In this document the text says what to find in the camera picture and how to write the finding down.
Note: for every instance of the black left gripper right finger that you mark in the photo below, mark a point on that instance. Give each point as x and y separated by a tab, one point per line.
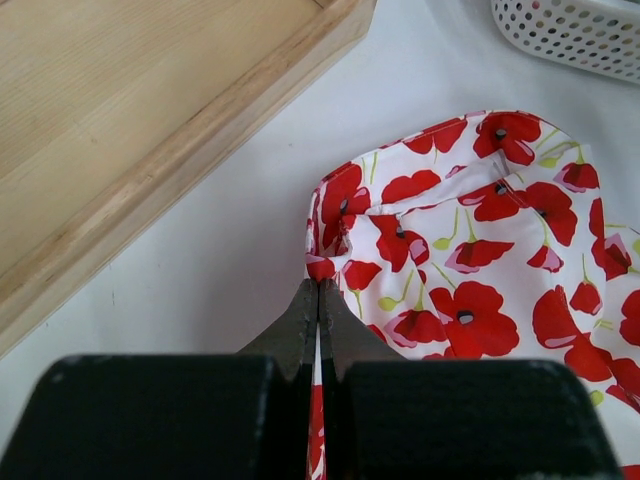
387	417

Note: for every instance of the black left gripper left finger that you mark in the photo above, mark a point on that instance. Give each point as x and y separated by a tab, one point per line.
150	416

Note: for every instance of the red poppy print skirt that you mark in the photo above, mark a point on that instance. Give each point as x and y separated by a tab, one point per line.
486	236

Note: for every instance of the wooden clothes rack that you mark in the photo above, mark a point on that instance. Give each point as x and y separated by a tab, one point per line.
112	110

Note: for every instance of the white perforated laundry basket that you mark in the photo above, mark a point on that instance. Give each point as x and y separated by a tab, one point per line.
600	37

